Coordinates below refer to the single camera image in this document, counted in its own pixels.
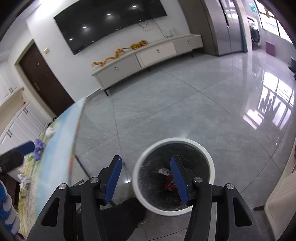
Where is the black wall television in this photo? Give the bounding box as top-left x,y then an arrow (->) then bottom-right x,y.
54,0 -> 167,55

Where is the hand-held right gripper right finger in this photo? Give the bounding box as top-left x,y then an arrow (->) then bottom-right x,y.
170,155 -> 269,241

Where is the window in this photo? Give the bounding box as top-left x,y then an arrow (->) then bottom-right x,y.
255,0 -> 293,43

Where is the white cabinet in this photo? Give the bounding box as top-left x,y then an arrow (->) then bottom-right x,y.
0,60 -> 51,154

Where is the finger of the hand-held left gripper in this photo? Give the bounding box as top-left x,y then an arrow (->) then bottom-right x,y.
14,142 -> 35,154

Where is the person's left forearm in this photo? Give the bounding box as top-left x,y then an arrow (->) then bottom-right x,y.
0,181 -> 21,237

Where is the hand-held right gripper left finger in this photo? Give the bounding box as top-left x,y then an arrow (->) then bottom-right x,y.
27,155 -> 123,241

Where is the purple wrapper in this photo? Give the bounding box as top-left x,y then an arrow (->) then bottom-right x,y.
33,139 -> 47,161

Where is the purple stool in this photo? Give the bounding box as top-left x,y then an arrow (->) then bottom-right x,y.
265,40 -> 276,56

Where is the washing machine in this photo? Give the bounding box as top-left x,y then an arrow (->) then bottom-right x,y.
247,16 -> 263,45

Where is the grey refrigerator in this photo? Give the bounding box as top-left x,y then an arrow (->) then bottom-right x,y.
200,0 -> 249,56

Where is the person's leg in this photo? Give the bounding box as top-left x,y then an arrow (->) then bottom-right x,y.
99,198 -> 148,241

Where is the small red packet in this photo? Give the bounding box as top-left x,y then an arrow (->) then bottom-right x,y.
165,174 -> 179,192

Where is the grey white television stand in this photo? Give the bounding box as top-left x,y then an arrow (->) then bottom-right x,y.
91,34 -> 204,96

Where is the television cable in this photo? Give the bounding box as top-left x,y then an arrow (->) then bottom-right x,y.
137,20 -> 173,37

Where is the dark brown door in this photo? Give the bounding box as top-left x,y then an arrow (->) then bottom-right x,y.
19,43 -> 75,117

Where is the white trash bin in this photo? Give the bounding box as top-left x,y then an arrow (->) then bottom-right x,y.
132,137 -> 215,217

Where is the cream chair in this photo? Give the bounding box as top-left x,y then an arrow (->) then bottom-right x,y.
265,171 -> 296,241

